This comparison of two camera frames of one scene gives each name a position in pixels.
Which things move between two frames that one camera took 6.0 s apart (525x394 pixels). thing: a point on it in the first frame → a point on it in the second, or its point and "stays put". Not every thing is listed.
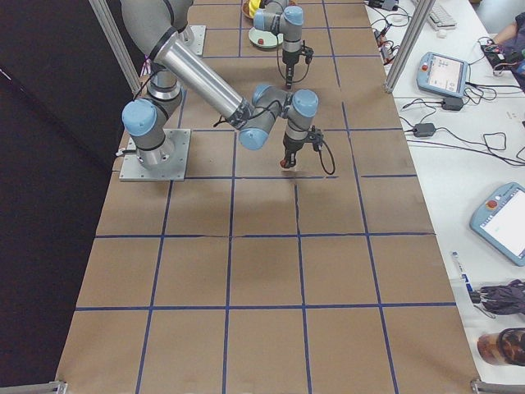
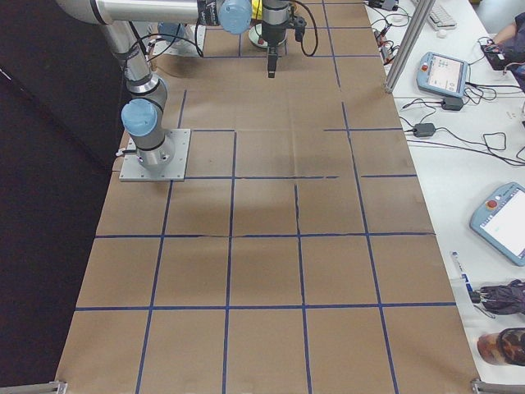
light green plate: x=270 y=39 stays put
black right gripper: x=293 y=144 → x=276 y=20
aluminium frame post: x=409 y=47 stays put
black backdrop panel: x=66 y=87 stays put
